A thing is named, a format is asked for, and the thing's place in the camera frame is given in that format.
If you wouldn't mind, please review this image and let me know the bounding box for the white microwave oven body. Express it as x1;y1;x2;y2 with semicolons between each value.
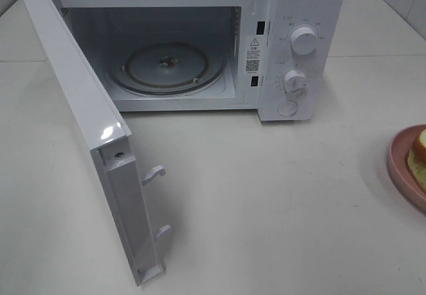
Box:
53;0;343;122

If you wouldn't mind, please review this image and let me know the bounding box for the sandwich with lettuce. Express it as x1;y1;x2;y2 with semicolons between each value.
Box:
407;130;426;191

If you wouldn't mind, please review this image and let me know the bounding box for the white warning label sticker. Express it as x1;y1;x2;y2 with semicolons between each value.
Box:
244;35;262;75

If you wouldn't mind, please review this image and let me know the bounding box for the round door release button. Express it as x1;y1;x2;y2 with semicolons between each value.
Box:
277;101;298;117

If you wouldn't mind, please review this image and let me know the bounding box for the white timer knob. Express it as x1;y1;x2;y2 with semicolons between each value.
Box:
283;69;308;93

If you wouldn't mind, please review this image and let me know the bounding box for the pink round plate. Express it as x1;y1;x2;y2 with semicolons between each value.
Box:
387;125;425;214

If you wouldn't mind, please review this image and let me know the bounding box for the upper white power knob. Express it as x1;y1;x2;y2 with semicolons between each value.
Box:
290;25;318;55

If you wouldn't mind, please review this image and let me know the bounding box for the white microwave door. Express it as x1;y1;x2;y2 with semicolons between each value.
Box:
23;0;171;286

